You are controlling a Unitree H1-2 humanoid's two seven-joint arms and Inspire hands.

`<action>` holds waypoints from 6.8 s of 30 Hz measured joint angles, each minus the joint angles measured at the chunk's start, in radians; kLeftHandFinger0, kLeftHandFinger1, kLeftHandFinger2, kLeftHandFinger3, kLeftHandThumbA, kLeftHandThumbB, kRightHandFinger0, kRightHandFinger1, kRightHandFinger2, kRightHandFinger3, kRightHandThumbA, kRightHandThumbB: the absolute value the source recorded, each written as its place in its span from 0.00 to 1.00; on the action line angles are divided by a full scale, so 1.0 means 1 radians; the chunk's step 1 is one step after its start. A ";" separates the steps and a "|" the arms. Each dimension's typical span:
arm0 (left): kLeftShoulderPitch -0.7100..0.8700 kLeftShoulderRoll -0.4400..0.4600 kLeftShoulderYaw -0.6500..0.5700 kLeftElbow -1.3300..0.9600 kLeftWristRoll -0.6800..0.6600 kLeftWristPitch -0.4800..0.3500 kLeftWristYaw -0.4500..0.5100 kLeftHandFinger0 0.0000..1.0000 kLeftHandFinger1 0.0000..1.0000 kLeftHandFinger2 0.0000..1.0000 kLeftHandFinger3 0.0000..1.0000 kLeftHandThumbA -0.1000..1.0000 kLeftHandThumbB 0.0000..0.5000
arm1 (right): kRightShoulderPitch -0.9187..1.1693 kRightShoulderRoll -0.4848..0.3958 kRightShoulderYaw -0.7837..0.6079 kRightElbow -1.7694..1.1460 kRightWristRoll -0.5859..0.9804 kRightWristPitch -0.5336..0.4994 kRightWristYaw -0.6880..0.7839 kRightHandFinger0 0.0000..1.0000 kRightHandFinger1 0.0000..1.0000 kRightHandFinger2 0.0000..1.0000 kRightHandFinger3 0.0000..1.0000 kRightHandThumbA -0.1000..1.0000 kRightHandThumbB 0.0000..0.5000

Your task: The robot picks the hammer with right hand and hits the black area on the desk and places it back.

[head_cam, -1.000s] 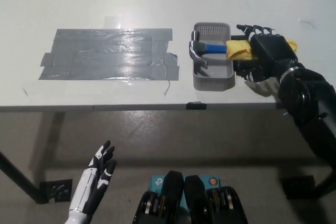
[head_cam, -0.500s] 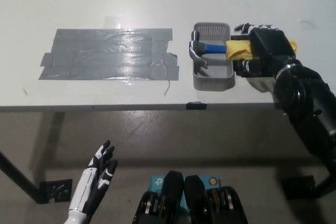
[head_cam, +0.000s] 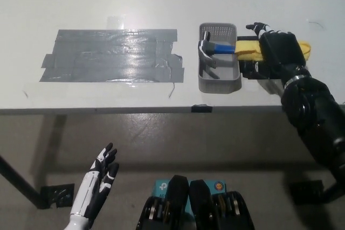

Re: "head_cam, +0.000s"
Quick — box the clear tape piece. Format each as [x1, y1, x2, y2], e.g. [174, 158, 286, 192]
[106, 16, 126, 29]

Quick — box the black teal robot torso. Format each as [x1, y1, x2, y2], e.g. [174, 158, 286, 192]
[137, 175, 256, 230]

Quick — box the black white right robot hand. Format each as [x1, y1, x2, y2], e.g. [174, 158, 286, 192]
[245, 22, 311, 85]

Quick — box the blue hammer with yellow foam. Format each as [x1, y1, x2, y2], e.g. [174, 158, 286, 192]
[197, 31, 313, 71]

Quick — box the large grey duct tape patch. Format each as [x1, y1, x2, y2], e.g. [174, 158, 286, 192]
[39, 28, 185, 83]

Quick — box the black metal table leg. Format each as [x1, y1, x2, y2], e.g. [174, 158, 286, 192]
[0, 154, 48, 209]

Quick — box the grey perforated plastic basket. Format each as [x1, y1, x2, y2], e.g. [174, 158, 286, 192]
[198, 22, 242, 93]

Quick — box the black tape over table foot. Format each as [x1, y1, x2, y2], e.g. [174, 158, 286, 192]
[40, 183, 75, 209]
[289, 180, 324, 205]

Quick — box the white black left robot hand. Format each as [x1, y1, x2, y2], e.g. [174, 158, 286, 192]
[70, 142, 120, 221]

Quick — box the small black tape patch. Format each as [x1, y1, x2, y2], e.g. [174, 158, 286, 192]
[236, 35, 284, 81]

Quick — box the short black tape strip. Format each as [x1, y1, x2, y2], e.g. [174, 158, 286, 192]
[190, 104, 213, 114]

